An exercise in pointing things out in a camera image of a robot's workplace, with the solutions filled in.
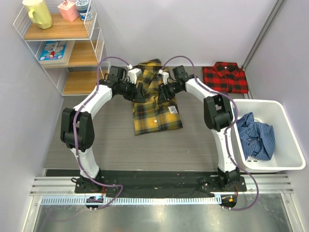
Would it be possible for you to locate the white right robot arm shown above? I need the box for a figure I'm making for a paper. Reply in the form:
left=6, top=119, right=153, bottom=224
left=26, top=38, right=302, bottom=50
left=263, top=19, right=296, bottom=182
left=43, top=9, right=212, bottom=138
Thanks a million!
left=157, top=66, right=240, bottom=191

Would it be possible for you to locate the blue white patterned cup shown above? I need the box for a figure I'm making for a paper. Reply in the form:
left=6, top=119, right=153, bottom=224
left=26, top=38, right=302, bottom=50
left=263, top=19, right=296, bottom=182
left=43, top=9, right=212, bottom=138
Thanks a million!
left=75, top=0, right=92, bottom=21

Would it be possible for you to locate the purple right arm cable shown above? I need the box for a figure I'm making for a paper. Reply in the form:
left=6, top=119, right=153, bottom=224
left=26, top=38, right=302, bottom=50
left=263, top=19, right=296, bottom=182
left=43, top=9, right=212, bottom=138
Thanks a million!
left=160, top=56, right=260, bottom=213

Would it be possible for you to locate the yellow plaid long sleeve shirt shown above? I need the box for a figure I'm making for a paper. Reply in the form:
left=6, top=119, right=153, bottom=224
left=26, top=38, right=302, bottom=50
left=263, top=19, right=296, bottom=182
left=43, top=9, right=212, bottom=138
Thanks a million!
left=132, top=58, right=183, bottom=136

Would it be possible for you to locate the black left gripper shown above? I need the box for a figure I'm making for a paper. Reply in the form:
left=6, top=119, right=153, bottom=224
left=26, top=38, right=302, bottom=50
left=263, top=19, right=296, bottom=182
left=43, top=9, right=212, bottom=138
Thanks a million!
left=118, top=79, right=145, bottom=103

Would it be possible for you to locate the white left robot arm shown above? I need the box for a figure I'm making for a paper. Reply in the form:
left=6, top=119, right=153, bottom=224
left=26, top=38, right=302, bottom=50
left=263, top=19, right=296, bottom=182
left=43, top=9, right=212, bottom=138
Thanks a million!
left=60, top=65, right=144, bottom=193

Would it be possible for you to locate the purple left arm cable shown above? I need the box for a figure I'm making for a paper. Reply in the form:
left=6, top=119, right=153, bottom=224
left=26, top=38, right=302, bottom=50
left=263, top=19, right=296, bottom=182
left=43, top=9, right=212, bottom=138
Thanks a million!
left=72, top=57, right=133, bottom=210

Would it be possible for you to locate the blue checked shirt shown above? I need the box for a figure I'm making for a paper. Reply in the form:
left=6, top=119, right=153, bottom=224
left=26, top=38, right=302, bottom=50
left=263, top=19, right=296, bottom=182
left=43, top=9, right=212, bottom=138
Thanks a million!
left=236, top=112, right=275, bottom=161

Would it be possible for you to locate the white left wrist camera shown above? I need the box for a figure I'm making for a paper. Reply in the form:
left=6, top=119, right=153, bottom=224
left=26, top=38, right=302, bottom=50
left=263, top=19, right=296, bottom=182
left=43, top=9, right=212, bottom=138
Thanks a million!
left=127, top=65, right=142, bottom=84

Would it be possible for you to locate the white plastic bin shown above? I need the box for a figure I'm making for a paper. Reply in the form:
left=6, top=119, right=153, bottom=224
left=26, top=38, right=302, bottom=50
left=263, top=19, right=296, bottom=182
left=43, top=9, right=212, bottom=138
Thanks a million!
left=231, top=99, right=306, bottom=173

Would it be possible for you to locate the red plaid folded shirt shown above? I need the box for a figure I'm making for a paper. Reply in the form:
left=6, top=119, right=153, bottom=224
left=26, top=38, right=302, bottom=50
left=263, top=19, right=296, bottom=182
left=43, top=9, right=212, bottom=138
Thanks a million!
left=202, top=62, right=249, bottom=94

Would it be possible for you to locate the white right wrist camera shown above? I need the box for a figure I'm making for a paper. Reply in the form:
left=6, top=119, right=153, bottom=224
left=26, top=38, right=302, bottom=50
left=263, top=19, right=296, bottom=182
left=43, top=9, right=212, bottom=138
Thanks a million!
left=158, top=69, right=169, bottom=85

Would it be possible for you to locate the blue white book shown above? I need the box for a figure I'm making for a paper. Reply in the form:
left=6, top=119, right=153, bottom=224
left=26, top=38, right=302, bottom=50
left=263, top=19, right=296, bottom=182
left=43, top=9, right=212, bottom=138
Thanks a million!
left=38, top=40, right=75, bottom=67

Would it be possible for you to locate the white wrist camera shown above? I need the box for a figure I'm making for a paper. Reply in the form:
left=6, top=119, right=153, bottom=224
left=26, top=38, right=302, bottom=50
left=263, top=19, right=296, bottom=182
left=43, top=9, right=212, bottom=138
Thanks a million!
left=127, top=65, right=142, bottom=84
left=158, top=69, right=169, bottom=85

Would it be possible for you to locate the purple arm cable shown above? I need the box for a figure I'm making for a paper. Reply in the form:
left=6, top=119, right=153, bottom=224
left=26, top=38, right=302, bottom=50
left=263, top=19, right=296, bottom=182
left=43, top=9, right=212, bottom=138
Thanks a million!
left=160, top=56, right=260, bottom=213
left=72, top=57, right=133, bottom=210

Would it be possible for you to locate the pink box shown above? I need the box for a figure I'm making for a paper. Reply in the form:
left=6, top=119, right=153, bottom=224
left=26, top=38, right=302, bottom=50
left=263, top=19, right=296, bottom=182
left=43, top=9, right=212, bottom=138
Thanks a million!
left=57, top=0, right=79, bottom=22

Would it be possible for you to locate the white wire wooden shelf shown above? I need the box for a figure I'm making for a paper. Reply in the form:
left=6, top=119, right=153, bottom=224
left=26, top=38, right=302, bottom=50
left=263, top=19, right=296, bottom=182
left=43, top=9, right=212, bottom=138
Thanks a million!
left=14, top=0, right=110, bottom=96

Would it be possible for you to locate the yellow pitcher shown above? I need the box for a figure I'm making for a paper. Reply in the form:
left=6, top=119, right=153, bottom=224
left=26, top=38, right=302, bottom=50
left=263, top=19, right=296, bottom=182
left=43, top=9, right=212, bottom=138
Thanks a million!
left=22, top=0, right=53, bottom=29

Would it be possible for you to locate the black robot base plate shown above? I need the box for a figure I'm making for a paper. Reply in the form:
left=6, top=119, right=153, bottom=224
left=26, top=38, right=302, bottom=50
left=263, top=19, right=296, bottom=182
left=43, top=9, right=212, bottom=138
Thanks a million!
left=71, top=170, right=247, bottom=199

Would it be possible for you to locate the aluminium rail frame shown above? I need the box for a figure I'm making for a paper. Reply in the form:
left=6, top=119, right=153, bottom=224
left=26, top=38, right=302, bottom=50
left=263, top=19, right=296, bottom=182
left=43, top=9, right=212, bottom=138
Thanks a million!
left=24, top=169, right=304, bottom=232

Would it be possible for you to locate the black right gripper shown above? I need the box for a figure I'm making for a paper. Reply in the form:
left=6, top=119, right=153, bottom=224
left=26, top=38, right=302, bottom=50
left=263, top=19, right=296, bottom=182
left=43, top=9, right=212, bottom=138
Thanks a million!
left=156, top=82, right=183, bottom=105

